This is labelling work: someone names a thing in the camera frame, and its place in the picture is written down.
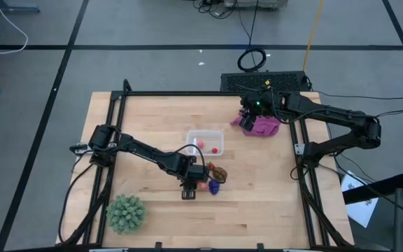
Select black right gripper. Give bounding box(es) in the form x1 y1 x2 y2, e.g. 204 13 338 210
239 104 259 132

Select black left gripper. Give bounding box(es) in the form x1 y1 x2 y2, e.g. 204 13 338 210
179 163 211 201

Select purple grape bunch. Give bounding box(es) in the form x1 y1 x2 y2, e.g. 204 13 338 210
208 178 221 195

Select brown kiwi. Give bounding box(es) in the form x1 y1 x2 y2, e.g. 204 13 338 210
213 167 228 182

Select clear plastic tupperware container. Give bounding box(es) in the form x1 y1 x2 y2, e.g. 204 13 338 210
185 129 225 157

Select purple cloth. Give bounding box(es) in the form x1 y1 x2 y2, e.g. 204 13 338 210
229 113 281 138

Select black perforated computer case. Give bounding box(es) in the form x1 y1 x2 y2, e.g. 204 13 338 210
220 71 311 93

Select green spiky plant ball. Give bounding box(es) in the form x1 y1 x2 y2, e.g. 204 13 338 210
106 194 148 235

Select gray device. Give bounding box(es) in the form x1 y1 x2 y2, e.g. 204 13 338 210
224 0 288 10

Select black bar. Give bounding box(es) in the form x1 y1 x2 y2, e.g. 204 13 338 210
343 171 403 206

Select white paper sheet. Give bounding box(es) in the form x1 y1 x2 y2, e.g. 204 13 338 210
340 170 380 228

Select black metal table frame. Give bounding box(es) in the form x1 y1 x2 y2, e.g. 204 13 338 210
56 78 355 252

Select coiled black cable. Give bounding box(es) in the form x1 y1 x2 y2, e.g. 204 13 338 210
236 47 267 74

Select black hanging cable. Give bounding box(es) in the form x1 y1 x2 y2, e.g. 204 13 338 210
248 0 260 50

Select yellow cable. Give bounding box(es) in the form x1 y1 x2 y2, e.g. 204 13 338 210
302 0 325 73

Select tangled black cables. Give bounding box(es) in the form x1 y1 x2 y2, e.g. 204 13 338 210
192 0 234 20

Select black floor cable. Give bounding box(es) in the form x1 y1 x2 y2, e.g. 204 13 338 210
315 90 403 101
376 108 403 118

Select white cable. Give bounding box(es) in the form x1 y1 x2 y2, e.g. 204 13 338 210
0 0 29 55

